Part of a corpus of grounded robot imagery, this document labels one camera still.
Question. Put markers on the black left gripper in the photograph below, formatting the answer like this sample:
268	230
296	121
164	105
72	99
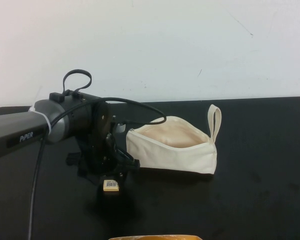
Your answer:
101	140

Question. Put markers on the yellow eraser with barcode label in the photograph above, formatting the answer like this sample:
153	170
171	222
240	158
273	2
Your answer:
111	187

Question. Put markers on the grey left Piper robot arm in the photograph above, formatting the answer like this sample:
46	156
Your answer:
17	130

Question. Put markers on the cream canvas pencil case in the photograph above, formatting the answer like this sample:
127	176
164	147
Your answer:
180	157

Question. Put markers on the yellow tan box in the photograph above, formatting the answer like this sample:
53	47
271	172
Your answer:
152	236

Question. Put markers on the white zip tie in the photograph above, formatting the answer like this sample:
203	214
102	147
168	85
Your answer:
47	119

